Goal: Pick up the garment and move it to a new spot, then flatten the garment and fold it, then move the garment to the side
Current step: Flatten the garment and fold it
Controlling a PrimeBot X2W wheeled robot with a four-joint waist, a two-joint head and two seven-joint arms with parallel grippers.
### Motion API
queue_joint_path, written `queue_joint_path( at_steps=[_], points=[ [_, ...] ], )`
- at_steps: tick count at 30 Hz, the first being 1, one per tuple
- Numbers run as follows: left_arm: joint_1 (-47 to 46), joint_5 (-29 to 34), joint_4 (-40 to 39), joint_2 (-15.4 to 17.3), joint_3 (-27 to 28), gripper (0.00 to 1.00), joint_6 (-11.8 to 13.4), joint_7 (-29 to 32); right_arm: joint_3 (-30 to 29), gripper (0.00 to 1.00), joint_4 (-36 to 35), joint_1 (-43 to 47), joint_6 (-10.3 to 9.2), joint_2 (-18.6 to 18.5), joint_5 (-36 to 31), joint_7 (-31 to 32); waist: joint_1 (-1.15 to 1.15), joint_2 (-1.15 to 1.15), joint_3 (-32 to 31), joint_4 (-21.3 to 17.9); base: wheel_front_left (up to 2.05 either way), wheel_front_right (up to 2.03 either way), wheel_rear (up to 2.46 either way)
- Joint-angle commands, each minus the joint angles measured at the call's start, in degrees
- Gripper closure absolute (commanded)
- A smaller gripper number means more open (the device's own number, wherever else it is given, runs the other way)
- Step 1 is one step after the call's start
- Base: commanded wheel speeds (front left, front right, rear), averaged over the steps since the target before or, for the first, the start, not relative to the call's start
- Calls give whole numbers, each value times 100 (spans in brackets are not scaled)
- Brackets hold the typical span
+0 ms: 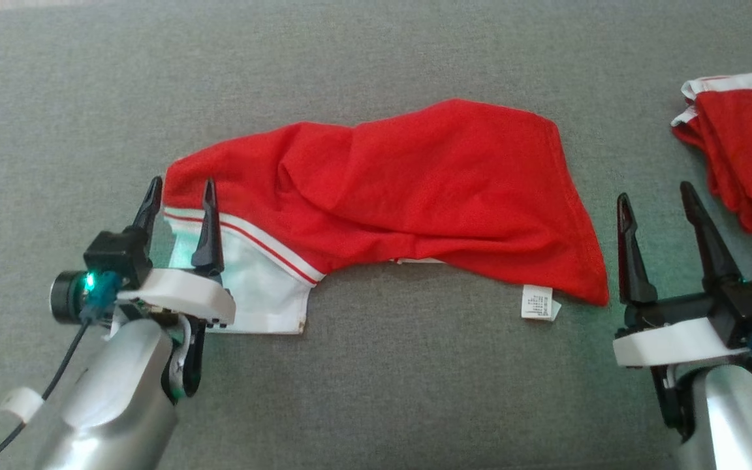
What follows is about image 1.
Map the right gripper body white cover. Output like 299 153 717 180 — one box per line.
612 292 752 368

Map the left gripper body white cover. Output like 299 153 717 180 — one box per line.
117 267 237 329

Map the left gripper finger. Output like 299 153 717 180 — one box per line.
129 176 164 247
191 178 225 274

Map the large grey sofa seat cushion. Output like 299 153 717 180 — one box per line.
0 0 752 470

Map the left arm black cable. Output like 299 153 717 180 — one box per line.
0 320 91 470

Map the red basketball jersey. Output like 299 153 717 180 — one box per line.
163 98 611 336

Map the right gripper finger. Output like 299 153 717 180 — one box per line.
616 192 659 309
679 181 744 291

